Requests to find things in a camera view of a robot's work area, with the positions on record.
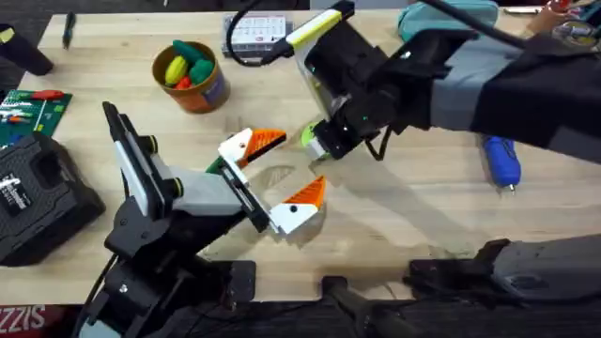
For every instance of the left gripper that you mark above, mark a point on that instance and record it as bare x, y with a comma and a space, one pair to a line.
206, 195

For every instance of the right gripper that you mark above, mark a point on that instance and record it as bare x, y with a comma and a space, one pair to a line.
375, 115

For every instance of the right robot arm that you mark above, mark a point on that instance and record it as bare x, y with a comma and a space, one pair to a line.
469, 84

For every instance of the blue electric screwdriver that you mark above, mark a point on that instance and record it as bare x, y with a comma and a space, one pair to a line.
501, 159

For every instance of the green disc with holes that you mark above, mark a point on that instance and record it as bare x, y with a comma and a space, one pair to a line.
308, 133

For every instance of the brown tub with toys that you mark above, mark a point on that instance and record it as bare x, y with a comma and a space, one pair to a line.
197, 91

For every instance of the right wrist upright plate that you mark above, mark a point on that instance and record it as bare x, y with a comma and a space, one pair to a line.
313, 29

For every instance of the wrist upright plate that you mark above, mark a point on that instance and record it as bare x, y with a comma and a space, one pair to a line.
313, 29
134, 173

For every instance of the clear parts box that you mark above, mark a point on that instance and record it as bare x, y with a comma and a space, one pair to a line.
258, 33

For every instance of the left wrist upright plate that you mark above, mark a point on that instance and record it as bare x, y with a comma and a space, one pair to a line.
134, 173

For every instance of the teal zip bag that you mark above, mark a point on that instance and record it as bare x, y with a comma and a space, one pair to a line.
441, 16

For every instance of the black hard case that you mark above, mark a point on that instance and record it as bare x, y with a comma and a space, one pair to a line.
37, 197

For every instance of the green board with tools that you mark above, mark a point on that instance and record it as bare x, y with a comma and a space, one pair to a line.
44, 115

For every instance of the black pen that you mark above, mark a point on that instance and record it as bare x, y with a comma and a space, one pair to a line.
69, 29

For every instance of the black tool with yellow mark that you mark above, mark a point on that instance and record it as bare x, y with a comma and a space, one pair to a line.
23, 51

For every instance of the red printed box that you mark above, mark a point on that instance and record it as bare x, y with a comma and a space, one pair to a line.
23, 319

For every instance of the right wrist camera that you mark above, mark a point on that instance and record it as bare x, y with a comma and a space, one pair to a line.
347, 61

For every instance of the black rail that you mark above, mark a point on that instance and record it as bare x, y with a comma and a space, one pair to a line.
422, 321

